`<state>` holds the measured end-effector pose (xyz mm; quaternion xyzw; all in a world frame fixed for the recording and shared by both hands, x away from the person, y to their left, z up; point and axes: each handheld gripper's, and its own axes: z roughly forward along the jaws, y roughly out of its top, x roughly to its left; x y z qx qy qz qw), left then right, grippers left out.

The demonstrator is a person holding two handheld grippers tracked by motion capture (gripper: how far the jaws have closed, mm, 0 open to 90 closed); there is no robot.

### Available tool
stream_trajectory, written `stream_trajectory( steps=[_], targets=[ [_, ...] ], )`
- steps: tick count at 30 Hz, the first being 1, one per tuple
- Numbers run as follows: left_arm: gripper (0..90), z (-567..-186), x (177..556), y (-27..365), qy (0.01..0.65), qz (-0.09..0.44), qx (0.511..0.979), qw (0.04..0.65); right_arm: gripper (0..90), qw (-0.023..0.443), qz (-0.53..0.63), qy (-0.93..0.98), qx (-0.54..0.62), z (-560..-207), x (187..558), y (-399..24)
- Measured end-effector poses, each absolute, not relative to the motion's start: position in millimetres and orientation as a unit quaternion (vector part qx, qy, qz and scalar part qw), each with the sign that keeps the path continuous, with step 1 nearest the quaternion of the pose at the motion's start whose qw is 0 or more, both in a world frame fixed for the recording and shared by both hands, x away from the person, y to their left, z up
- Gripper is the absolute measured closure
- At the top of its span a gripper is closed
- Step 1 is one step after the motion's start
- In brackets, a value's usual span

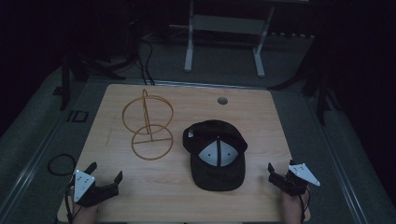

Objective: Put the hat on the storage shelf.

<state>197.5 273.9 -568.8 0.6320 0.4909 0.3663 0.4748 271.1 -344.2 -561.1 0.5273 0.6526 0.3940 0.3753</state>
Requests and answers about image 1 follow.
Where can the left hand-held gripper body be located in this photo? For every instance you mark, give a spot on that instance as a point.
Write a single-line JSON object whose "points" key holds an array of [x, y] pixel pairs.
{"points": [[83, 185]]}

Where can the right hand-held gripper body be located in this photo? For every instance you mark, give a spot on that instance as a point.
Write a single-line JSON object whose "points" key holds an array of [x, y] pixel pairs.
{"points": [[295, 180]]}

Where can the black and white baseball cap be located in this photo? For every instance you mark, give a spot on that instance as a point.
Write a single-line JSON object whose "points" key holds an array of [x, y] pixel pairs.
{"points": [[214, 155]]}

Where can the person's right hand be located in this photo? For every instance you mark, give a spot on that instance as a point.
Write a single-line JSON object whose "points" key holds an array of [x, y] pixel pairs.
{"points": [[292, 208]]}

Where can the person's left hand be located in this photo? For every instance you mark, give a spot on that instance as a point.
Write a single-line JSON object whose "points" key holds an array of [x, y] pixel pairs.
{"points": [[85, 214]]}

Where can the black tripod stand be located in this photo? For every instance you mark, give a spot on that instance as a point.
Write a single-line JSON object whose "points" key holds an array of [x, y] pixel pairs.
{"points": [[81, 67], [320, 87]]}

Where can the grey round table grommet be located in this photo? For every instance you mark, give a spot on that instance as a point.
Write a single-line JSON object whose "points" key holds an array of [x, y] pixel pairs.
{"points": [[222, 100]]}

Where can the black floor bracket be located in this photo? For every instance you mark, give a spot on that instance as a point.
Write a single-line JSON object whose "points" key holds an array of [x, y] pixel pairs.
{"points": [[79, 116]]}

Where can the white metal desk frame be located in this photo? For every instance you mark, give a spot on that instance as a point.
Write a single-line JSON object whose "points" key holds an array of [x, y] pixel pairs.
{"points": [[224, 25]]}

